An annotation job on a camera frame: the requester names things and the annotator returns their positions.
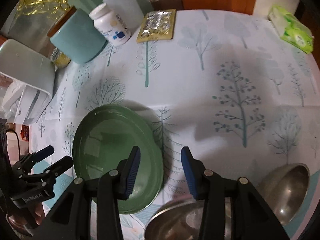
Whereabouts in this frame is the gold blister pack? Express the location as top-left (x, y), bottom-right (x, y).
top-left (136, 9), bottom-right (176, 43)

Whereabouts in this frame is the black cable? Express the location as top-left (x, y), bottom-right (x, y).
top-left (4, 128), bottom-right (22, 160)

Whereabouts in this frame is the tree print tablecloth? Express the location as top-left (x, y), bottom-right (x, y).
top-left (29, 10), bottom-right (319, 239)

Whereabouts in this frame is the large steel bowl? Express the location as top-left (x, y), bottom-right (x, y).
top-left (144, 197), bottom-right (232, 240)

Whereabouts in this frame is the pink steel bowl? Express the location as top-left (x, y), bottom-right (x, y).
top-left (257, 163), bottom-right (310, 226)

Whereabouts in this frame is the green tissue pack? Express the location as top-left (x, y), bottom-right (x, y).
top-left (268, 5), bottom-right (314, 54)

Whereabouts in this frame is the white pill bottle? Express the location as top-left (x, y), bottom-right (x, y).
top-left (89, 3), bottom-right (131, 47)

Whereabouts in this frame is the white clear storage box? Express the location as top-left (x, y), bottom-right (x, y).
top-left (1, 39), bottom-right (55, 126)

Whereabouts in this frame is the teal canister brown lid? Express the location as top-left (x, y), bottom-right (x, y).
top-left (47, 6), bottom-right (108, 64)

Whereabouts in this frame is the left hand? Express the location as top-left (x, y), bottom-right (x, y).
top-left (6, 203), bottom-right (45, 239)

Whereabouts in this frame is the small glass jar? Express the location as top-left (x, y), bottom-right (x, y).
top-left (50, 48), bottom-right (71, 69)

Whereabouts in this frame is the clear squeeze bottle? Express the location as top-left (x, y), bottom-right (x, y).
top-left (103, 0), bottom-right (144, 32)

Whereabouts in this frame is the green plate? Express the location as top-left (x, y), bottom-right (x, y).
top-left (73, 105), bottom-right (164, 215)

